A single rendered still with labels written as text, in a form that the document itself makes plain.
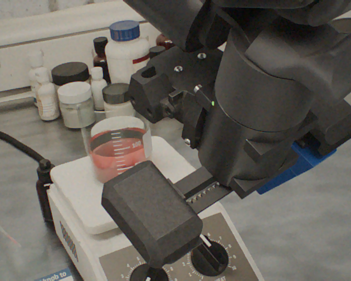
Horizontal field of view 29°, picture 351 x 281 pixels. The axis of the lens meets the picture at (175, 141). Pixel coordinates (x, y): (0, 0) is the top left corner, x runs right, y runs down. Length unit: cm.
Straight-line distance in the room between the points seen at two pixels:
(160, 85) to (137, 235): 10
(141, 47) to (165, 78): 51
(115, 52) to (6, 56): 18
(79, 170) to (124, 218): 25
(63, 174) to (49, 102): 32
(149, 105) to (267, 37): 11
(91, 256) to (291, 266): 19
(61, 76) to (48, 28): 10
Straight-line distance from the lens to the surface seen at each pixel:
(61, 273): 60
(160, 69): 44
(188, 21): 37
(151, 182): 41
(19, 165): 86
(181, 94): 42
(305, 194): 73
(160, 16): 38
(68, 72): 96
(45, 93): 94
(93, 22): 102
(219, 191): 43
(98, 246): 57
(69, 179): 63
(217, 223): 59
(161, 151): 65
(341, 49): 33
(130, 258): 56
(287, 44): 34
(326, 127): 47
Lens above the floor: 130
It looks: 28 degrees down
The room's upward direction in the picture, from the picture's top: 7 degrees counter-clockwise
